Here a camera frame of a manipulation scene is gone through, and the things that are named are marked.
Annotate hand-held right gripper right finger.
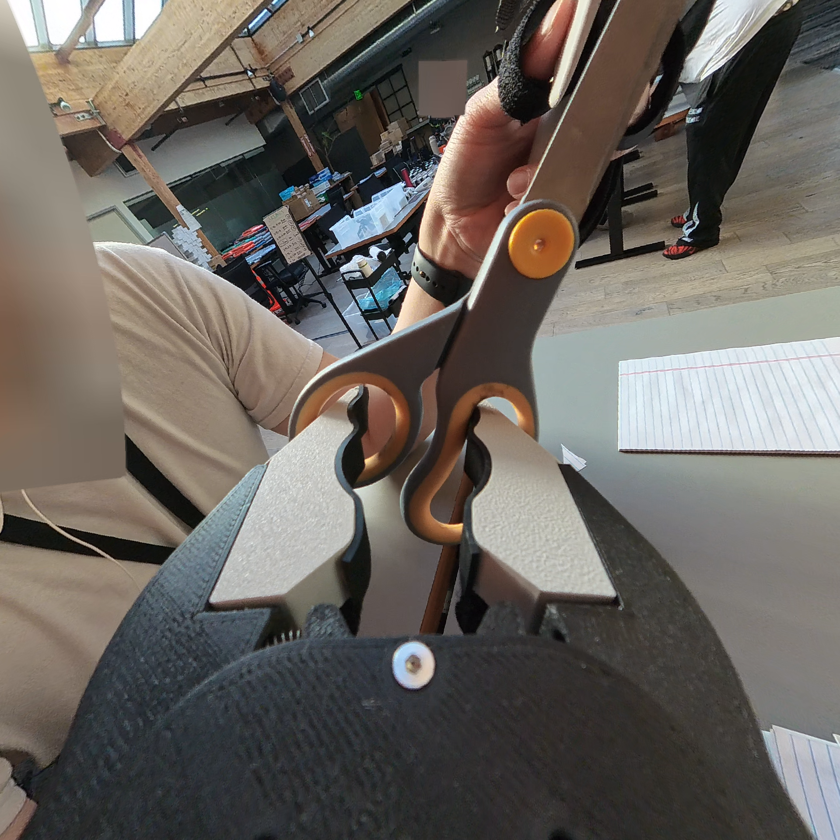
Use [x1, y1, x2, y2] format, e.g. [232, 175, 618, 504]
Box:
[459, 400, 621, 634]

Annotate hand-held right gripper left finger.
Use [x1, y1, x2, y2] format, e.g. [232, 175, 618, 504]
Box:
[209, 386, 371, 634]

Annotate grey orange scissors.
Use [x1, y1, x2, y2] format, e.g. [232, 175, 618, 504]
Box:
[287, 0, 686, 546]

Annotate person's left forearm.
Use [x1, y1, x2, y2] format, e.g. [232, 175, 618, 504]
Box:
[322, 285, 470, 395]

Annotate grey desk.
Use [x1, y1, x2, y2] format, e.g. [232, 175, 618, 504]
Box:
[364, 287, 840, 840]

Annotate person's left hand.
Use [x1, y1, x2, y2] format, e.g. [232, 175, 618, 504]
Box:
[418, 0, 580, 282]

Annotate white table black legs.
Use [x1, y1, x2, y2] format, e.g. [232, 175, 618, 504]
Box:
[574, 112, 690, 270]

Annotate table with plastic bins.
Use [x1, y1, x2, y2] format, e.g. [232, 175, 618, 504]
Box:
[325, 184, 434, 349]

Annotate black smartwatch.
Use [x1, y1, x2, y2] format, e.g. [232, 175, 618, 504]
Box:
[411, 243, 475, 308]

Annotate white lined legal pad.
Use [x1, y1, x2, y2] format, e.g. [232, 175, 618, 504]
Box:
[618, 338, 840, 454]

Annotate black office chair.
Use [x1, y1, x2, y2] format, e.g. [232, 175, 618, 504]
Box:
[259, 259, 327, 326]

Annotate black utility cart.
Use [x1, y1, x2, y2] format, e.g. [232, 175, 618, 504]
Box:
[338, 252, 421, 342]

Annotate cardboard sign board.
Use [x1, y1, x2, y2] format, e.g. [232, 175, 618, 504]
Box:
[262, 205, 312, 265]

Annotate stack of colourful clothing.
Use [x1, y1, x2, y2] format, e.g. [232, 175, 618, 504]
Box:
[220, 226, 280, 263]

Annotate lined paper pad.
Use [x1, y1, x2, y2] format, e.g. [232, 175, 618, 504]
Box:
[764, 725, 840, 840]

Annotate black harness strap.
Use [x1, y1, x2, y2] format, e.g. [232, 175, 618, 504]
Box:
[0, 436, 206, 567]

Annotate thin white cord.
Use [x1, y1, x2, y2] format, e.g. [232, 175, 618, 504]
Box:
[20, 489, 153, 593]

